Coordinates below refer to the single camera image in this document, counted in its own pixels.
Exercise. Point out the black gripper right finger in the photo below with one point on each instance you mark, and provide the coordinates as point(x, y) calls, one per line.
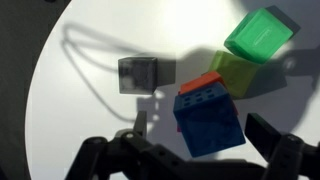
point(286, 156)

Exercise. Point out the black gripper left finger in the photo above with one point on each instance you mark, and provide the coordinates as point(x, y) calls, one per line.
point(133, 160)

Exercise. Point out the blue block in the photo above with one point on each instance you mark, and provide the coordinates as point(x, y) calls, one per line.
point(210, 123)

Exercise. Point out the grey block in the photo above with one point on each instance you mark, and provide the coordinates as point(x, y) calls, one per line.
point(137, 75)

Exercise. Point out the yellow-green block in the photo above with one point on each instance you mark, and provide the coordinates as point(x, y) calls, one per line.
point(236, 73)

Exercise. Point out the orange block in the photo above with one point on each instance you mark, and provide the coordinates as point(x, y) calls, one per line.
point(200, 83)

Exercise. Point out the green block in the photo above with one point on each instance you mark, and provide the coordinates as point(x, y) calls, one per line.
point(258, 35)

